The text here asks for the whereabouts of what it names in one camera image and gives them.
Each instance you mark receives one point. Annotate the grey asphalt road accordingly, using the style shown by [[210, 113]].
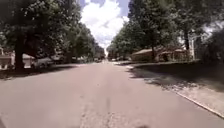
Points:
[[100, 93]]

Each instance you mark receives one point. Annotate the low brown-roofed house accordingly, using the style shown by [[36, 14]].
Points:
[[156, 54]]

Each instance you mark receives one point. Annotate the row of trees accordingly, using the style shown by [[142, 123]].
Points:
[[160, 23], [40, 26]]

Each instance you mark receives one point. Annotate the pale car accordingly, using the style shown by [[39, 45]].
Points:
[[41, 62]]

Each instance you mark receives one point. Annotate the grass verge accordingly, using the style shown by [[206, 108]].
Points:
[[23, 70], [186, 70]]

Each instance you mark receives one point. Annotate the pale concrete kerb strip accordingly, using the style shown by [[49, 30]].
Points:
[[200, 95]]

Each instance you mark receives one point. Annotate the pale house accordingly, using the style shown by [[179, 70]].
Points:
[[8, 60]]

